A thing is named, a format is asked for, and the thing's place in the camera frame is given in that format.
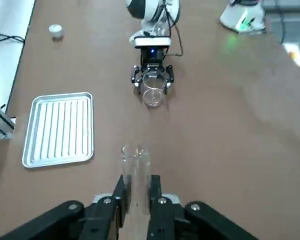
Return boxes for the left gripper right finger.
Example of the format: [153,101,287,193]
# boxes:
[146,174,262,240]

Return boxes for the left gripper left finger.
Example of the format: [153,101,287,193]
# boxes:
[0,174,130,240]

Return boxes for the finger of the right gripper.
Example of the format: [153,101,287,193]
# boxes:
[164,64,176,89]
[129,64,145,89]

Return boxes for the clear glass beaker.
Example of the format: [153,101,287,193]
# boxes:
[141,71,167,109]

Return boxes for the clear glass test tube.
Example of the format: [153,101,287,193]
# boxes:
[121,144,151,218]

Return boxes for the small white jar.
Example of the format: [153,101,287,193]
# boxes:
[48,23,65,41]

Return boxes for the ribbed metal tray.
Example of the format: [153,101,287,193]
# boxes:
[21,91,95,169]

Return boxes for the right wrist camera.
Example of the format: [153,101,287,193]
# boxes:
[133,36,172,49]

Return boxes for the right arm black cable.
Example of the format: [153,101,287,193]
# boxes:
[162,4,185,58]

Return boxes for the aluminium frame post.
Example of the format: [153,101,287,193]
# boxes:
[0,99,16,139]

